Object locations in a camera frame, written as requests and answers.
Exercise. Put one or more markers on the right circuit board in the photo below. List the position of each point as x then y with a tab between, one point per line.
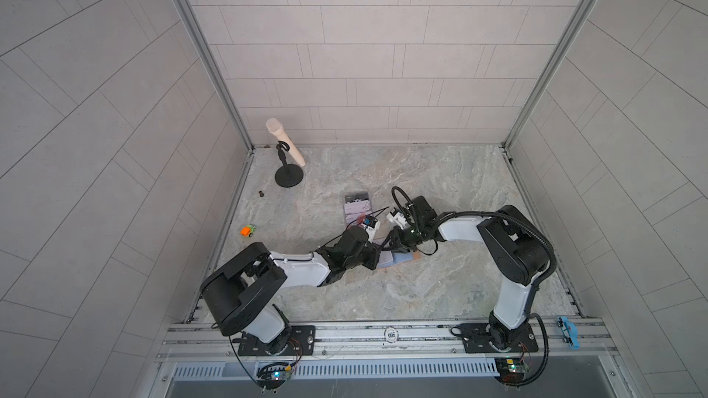
511	370

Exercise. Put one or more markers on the pink floral VIP card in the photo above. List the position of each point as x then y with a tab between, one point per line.
357	208

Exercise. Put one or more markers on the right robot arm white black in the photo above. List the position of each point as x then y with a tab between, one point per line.
522	254

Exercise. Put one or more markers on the black microphone stand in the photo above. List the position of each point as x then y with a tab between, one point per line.
288	174

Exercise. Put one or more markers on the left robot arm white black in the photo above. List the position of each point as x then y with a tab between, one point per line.
239	294

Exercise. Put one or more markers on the orange green toy car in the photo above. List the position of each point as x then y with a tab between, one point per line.
248	230

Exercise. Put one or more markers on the pink leather card wallet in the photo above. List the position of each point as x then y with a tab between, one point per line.
388	258

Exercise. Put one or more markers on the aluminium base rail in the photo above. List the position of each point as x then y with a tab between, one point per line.
382	340

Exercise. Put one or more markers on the circuit board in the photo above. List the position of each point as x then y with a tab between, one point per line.
278	371
511	370

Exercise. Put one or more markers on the clear acrylic card holder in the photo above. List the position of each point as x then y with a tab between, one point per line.
355	196

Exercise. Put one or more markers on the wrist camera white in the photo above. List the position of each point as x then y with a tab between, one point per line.
398	219
370	224

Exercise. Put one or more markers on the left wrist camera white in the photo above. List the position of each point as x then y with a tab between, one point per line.
370	224

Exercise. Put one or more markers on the white ventilation grille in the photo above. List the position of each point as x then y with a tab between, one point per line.
346	369

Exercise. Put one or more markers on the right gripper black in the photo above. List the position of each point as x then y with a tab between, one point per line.
398	243

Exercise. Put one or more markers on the left circuit board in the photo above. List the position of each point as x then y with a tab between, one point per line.
278	371

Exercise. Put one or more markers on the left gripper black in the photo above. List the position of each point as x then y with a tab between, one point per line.
373	254

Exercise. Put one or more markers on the blue clip on rail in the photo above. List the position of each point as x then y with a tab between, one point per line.
569	333

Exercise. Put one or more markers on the beige microphone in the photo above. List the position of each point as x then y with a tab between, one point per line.
276	129

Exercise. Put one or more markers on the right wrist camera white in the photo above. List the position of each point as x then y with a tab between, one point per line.
398	219

